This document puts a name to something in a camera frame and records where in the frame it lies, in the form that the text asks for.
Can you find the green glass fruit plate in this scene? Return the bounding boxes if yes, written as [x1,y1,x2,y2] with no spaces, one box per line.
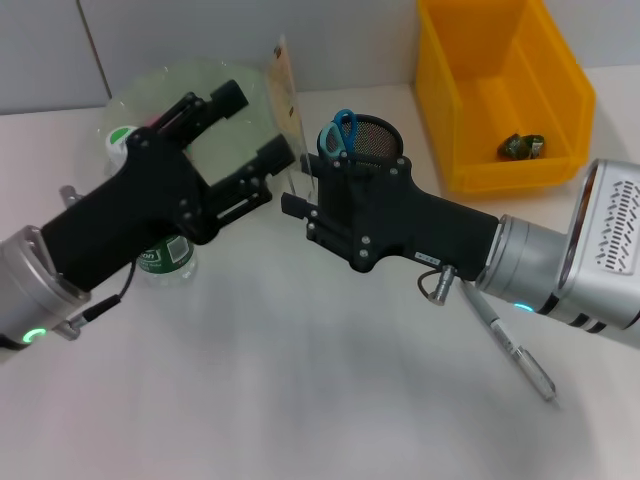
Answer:
[102,57,304,201]

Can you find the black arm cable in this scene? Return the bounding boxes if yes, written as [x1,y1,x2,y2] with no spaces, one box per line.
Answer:
[417,268,444,302]
[81,259,140,322]

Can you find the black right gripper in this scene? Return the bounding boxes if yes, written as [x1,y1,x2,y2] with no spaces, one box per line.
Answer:
[279,154,500,282]

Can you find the silver ballpoint pen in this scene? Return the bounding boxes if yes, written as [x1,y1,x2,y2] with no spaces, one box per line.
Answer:
[460,280,558,404]

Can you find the yellow plastic bin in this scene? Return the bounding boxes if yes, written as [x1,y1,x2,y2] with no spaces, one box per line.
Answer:
[414,0,597,195]

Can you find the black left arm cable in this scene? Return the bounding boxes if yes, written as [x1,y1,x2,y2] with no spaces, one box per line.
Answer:
[81,259,140,322]

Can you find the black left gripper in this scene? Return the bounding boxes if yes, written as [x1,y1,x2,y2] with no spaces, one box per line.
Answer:
[40,79,297,295]

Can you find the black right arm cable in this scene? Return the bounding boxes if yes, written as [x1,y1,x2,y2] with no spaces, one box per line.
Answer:
[417,268,444,302]

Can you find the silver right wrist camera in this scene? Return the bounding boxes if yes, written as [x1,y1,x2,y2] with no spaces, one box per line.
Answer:
[554,158,640,332]

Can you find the clear green-label water bottle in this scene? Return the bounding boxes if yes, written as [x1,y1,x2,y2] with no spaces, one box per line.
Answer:
[104,125,199,290]

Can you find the blue scissors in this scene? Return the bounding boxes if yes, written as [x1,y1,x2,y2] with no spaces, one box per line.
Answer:
[319,109,358,162]

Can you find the clear plastic ruler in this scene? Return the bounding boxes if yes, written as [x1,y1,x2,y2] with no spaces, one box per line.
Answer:
[264,33,320,202]

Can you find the green plastic wrapper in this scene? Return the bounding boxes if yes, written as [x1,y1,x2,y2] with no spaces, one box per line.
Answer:
[496,132,547,161]

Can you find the black mesh pen cup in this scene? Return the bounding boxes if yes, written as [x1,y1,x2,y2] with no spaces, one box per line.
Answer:
[317,112,404,174]

